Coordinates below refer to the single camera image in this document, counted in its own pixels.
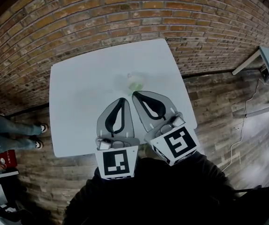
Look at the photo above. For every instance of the person's right forearm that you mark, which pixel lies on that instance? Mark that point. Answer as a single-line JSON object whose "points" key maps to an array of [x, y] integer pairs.
{"points": [[209, 170]]}

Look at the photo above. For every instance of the person's black clothing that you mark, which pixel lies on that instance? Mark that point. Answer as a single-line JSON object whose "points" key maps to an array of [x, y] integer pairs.
{"points": [[153, 196]]}

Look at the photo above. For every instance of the clear plastic cup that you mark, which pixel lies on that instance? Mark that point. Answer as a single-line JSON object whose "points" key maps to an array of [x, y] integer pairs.
{"points": [[136, 77]]}

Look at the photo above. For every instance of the white flat box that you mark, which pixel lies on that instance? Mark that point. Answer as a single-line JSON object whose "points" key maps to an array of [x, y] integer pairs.
{"points": [[4, 173]]}

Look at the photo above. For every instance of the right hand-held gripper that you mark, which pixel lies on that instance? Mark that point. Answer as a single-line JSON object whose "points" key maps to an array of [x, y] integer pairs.
{"points": [[177, 144]]}

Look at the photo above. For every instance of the person's left forearm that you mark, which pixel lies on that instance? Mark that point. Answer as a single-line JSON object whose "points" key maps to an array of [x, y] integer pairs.
{"points": [[85, 196]]}

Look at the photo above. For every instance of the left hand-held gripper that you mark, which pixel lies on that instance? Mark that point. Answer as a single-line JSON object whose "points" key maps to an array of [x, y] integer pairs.
{"points": [[115, 164]]}

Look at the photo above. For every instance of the black floor socket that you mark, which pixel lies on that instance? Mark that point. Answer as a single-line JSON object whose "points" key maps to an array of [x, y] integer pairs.
{"points": [[265, 74]]}

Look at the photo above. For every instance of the black chair base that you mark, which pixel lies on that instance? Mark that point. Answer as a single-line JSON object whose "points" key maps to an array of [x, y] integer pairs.
{"points": [[12, 213]]}

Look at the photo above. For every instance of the black rod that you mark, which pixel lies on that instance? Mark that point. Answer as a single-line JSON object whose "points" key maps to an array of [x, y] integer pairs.
{"points": [[258, 188]]}

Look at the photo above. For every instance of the red box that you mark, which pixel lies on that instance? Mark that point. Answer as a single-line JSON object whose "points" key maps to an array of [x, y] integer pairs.
{"points": [[9, 158]]}

